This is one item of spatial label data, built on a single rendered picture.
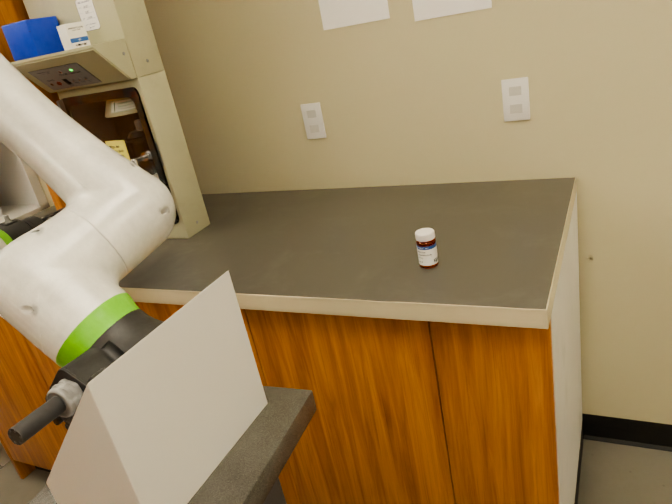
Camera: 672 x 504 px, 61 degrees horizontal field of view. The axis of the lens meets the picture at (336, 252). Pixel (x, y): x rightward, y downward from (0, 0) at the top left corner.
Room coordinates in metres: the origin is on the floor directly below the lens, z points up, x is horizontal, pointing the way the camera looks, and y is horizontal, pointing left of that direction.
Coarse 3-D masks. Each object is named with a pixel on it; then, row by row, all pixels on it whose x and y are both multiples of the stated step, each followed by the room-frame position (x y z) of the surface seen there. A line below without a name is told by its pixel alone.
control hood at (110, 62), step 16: (80, 48) 1.54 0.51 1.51; (96, 48) 1.53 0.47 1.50; (112, 48) 1.57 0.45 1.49; (16, 64) 1.66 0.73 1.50; (32, 64) 1.64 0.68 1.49; (48, 64) 1.62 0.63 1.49; (64, 64) 1.61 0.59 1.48; (80, 64) 1.59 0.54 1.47; (96, 64) 1.57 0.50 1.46; (112, 64) 1.56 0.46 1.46; (128, 64) 1.60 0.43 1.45; (32, 80) 1.71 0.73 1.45; (112, 80) 1.62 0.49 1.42
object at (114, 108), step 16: (80, 96) 1.72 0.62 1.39; (96, 96) 1.69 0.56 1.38; (112, 96) 1.66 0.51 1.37; (128, 96) 1.63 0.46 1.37; (80, 112) 1.73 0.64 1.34; (96, 112) 1.70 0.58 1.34; (112, 112) 1.67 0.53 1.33; (128, 112) 1.64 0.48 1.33; (144, 112) 1.62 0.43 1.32; (96, 128) 1.71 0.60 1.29; (112, 128) 1.68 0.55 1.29; (128, 128) 1.65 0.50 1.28; (144, 128) 1.62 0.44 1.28; (128, 144) 1.66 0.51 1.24; (144, 144) 1.63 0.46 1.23; (160, 176) 1.62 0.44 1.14
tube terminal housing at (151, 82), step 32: (32, 0) 1.76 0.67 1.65; (64, 0) 1.70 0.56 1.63; (96, 0) 1.65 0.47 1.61; (128, 0) 1.67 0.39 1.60; (96, 32) 1.66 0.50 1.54; (128, 32) 1.64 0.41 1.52; (160, 64) 1.71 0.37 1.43; (64, 96) 1.76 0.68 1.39; (160, 96) 1.67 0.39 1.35; (160, 128) 1.64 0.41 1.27; (192, 192) 1.68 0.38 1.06; (192, 224) 1.65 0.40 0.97
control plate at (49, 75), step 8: (72, 64) 1.60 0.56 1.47; (32, 72) 1.67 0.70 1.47; (40, 72) 1.66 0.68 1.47; (48, 72) 1.66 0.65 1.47; (56, 72) 1.65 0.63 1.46; (64, 72) 1.64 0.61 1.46; (72, 72) 1.63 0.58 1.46; (80, 72) 1.62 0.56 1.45; (88, 72) 1.61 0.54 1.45; (40, 80) 1.70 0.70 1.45; (48, 80) 1.69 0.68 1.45; (56, 80) 1.68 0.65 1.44; (72, 80) 1.66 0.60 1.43; (80, 80) 1.65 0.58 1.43; (88, 80) 1.65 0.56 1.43; (96, 80) 1.64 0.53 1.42; (56, 88) 1.72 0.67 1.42; (64, 88) 1.71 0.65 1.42
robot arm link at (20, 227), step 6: (6, 216) 1.24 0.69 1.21; (6, 222) 1.24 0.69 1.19; (12, 222) 1.24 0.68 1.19; (18, 222) 1.24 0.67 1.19; (24, 222) 1.25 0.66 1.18; (0, 228) 1.21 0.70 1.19; (6, 228) 1.22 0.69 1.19; (12, 228) 1.22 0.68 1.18; (18, 228) 1.23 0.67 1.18; (24, 228) 1.23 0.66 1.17; (30, 228) 1.24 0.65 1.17; (12, 234) 1.21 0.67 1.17; (18, 234) 1.21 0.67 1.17
